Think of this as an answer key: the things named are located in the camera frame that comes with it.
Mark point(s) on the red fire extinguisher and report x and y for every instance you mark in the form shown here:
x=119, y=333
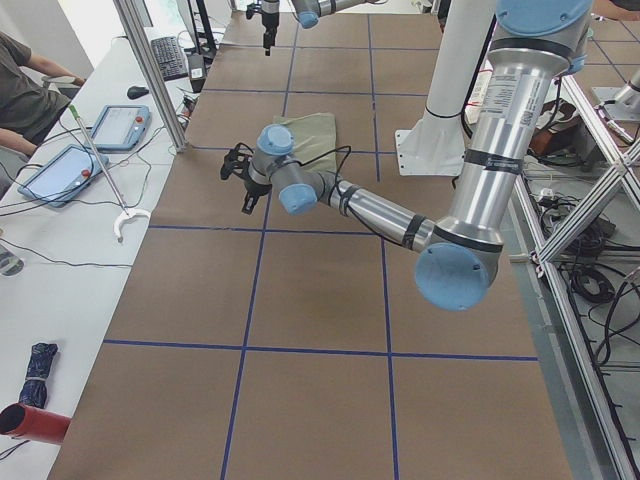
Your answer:
x=31, y=423

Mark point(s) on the black computer mouse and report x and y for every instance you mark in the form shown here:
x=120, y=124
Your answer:
x=135, y=92

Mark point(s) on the white pedestal base plate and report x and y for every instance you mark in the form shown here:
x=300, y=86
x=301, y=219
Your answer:
x=433, y=147

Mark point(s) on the teach pendant tablet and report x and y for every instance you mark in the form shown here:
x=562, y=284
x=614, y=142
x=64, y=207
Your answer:
x=120, y=128
x=63, y=177

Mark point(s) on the near teach pendant tablet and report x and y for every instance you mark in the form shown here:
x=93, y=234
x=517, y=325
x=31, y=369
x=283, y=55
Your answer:
x=63, y=177

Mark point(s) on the white hook reacher stick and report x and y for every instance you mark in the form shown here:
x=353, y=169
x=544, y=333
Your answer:
x=127, y=213

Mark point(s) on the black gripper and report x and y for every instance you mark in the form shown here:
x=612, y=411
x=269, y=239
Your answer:
x=254, y=189
x=270, y=22

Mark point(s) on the sage green long-sleeve shirt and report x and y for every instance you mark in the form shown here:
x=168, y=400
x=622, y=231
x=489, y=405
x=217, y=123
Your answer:
x=314, y=137

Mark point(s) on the far teach pendant tablet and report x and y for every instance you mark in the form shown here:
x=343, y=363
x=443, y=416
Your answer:
x=120, y=128

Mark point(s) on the seated person in grey shirt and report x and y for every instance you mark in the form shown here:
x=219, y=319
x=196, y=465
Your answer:
x=28, y=110

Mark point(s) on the black computer keyboard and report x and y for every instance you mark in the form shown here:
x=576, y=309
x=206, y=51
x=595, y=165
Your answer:
x=170, y=58

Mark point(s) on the blue tape grid lines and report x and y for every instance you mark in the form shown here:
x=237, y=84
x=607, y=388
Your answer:
x=280, y=347

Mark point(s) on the aluminium frame post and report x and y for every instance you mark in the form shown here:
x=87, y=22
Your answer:
x=141, y=48

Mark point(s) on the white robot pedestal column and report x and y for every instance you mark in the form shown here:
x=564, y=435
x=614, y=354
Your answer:
x=467, y=24

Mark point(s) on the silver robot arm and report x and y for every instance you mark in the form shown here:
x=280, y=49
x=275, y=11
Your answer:
x=495, y=65
x=306, y=12

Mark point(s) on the black folded umbrella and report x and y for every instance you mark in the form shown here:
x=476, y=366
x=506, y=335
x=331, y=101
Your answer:
x=34, y=390

